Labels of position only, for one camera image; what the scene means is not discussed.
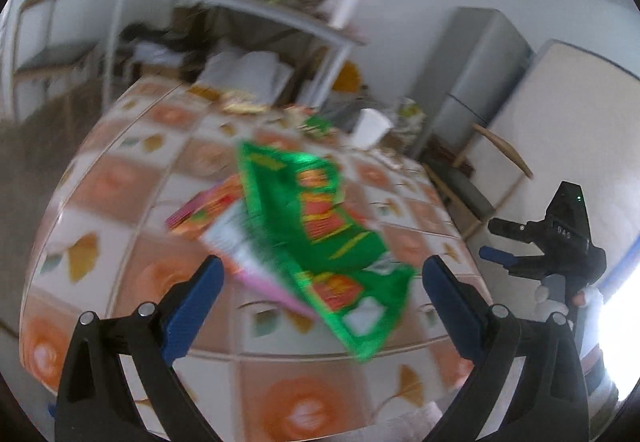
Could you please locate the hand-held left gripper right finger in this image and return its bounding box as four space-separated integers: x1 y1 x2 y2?
422 255 591 442

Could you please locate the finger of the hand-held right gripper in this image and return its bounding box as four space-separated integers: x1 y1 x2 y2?
479 246 551 280
487 217 548 243

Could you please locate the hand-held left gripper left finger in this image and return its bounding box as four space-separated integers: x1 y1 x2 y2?
55 255 224 442

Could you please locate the green snack packet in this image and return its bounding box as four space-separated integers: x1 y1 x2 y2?
236 139 418 363

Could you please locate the person's right hand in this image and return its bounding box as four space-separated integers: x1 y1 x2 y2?
534 275 568 318

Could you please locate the wooden chair with dark seat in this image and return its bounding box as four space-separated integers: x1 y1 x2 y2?
422 122 533 240
10 0 98 120

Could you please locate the red and pink snack packet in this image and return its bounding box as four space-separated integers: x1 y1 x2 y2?
166 175 321 318

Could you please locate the table with tile-patterned cover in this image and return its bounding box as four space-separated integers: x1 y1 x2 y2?
20 75 493 442

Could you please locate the white fluffy robe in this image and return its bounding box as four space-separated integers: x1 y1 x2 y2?
375 402 446 442

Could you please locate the white bag with green print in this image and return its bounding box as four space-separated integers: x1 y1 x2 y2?
395 97 426 143

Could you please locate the grey refrigerator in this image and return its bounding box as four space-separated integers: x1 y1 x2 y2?
407 6 533 158

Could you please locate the white paper cup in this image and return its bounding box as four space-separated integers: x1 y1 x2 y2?
352 108 394 150

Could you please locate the brown and gold packet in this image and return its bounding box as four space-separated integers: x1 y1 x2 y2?
222 92 268 114

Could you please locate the small green and yellow packet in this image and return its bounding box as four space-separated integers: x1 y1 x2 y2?
300 115 333 138

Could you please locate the yellow plastic bag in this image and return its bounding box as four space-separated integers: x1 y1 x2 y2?
332 62 362 93

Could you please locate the large white bag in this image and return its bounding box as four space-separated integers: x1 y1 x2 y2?
197 50 296 103

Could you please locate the paper towel roll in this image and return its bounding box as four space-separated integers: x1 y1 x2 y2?
327 0 363 29

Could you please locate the long white desk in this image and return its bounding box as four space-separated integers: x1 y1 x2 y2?
102 0 368 115

